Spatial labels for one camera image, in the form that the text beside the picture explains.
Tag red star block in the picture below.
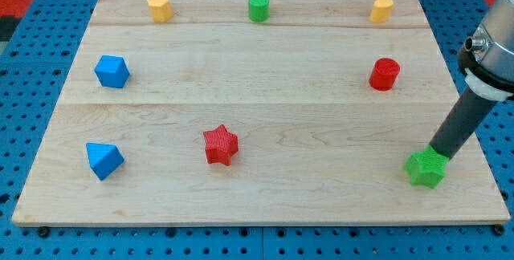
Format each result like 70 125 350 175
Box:
203 124 239 166

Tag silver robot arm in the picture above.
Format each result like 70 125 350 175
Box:
458 0 513 101

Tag green star block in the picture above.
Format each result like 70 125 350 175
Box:
404 145 449 189

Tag wooden board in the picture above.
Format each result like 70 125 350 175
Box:
12 0 511 227

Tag green cylinder block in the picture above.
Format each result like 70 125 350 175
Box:
248 0 270 22

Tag red cylinder block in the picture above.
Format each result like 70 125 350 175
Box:
369 58 401 91

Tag yellow hexagon block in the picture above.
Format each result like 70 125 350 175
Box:
147 0 173 22

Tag blue cube block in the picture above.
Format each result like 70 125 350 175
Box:
94 55 130 88

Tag blue triangle block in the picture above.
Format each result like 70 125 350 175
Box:
86 143 124 181

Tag yellow heart block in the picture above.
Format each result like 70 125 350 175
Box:
369 0 394 23

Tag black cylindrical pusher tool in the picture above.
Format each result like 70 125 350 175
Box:
429 87 497 159

